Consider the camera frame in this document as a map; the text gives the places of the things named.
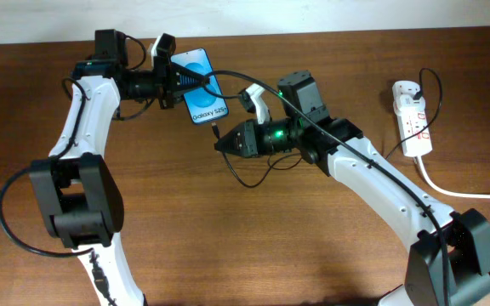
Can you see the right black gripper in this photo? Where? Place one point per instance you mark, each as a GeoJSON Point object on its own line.
{"type": "Point", "coordinates": [253, 133]}

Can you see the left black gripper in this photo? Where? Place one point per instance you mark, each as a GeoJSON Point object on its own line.
{"type": "Point", "coordinates": [169, 90]}

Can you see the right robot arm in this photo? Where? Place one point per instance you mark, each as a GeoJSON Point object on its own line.
{"type": "Point", "coordinates": [448, 252]}

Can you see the white USB charger plug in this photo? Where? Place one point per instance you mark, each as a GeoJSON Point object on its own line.
{"type": "Point", "coordinates": [404, 104]}

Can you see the blue screen Galaxy smartphone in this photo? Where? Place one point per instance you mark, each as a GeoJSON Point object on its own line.
{"type": "Point", "coordinates": [202, 106]}

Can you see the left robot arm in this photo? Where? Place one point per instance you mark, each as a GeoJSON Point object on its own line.
{"type": "Point", "coordinates": [77, 196]}

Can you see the white power strip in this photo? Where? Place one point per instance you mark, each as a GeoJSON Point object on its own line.
{"type": "Point", "coordinates": [412, 126]}

